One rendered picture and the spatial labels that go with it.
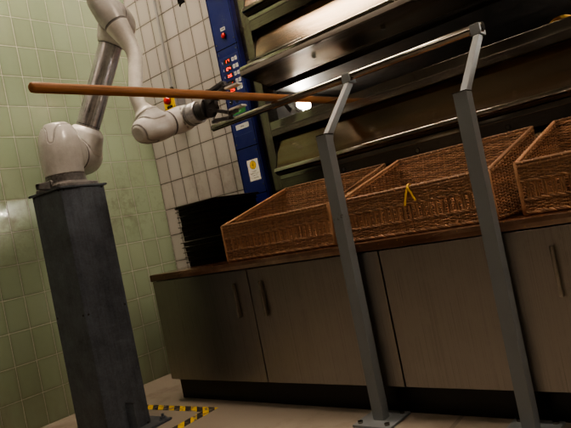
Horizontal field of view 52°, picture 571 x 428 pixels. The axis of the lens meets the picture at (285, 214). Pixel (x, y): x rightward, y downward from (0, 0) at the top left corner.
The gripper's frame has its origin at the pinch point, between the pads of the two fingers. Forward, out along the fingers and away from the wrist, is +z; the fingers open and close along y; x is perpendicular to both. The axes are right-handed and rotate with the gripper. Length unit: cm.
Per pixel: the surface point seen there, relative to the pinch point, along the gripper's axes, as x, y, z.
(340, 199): 3, 46, 39
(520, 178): -6, 51, 92
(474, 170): 5, 46, 84
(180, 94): 28.6, 1.0, 1.4
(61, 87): 71, 1, 2
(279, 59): -41.0, -20.5, -8.0
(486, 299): -1, 83, 78
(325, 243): -7, 60, 22
